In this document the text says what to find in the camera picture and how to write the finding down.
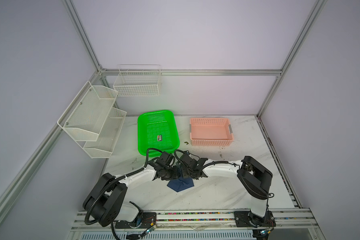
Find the dark blue paper napkin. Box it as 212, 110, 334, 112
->
167, 177, 194, 193

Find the green plastic basket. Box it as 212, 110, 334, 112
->
137, 110, 180, 156

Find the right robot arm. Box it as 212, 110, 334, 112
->
174, 150, 273, 219

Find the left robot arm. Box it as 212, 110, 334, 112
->
83, 148, 179, 228

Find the pink plastic basket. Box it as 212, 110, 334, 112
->
190, 118, 234, 147

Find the white mesh lower shelf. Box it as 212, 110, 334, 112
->
84, 108, 127, 159

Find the white mesh shelf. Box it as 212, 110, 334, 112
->
84, 108, 127, 159
57, 82, 118, 142

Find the white mesh upper shelf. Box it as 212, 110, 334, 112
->
57, 82, 118, 142

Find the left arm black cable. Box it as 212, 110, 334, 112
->
83, 147, 164, 240

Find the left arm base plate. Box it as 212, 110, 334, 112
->
114, 212, 157, 229

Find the aluminium mounting rail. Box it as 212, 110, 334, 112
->
68, 207, 319, 233

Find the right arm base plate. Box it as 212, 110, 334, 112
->
234, 210, 276, 228

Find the white wire wall basket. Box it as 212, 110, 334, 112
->
113, 65, 162, 97

